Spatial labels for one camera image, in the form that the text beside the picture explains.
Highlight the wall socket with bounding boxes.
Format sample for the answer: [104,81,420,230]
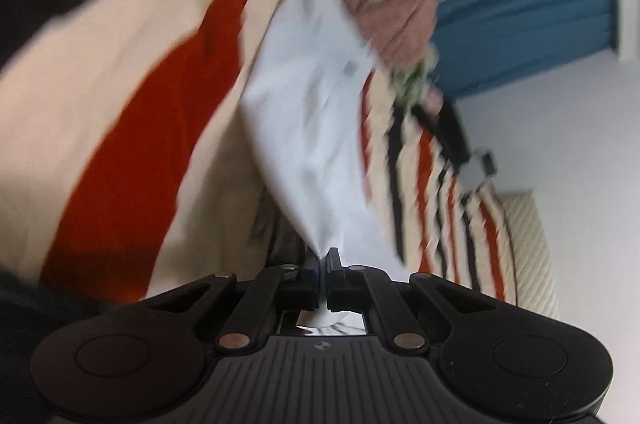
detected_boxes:
[467,149,499,179]

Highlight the black armchair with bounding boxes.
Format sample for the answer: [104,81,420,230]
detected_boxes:
[427,98,475,167]

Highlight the striped blanket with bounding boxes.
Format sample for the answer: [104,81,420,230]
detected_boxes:
[0,0,518,305]

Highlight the green patterned garment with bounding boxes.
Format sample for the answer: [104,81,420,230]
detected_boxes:
[387,46,443,110]

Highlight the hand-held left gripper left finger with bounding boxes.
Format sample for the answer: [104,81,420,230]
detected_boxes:
[142,250,322,353]

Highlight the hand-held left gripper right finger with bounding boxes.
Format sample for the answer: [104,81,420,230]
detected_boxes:
[325,246,499,353]

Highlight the cream textured pillow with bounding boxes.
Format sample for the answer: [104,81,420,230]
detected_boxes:
[497,189,562,321]

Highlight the pale blue T-shirt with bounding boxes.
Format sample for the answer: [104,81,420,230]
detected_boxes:
[237,0,407,337]

